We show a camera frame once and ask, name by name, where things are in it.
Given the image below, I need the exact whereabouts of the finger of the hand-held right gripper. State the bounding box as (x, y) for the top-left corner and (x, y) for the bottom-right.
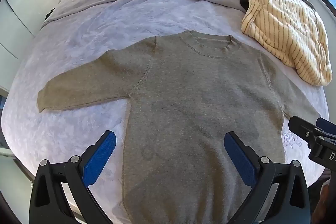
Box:
(288, 115), (323, 144)
(316, 118), (336, 135)

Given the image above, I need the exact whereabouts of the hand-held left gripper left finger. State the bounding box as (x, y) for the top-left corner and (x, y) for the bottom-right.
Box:
(28, 130), (116, 224)

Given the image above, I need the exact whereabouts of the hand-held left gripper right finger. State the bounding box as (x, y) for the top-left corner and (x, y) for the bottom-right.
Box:
(220, 131), (311, 224)

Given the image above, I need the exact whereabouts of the grey knit sweater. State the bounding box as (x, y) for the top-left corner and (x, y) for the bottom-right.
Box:
(37, 30), (322, 224)

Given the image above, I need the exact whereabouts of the cream striped fleece garment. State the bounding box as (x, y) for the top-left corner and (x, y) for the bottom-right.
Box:
(241, 0), (332, 86)

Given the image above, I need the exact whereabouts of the lilac plush blanket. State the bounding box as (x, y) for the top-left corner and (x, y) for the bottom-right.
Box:
(1, 0), (330, 224)

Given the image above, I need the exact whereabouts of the white wardrobe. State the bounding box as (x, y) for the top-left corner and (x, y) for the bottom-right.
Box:
(0, 0), (69, 89)

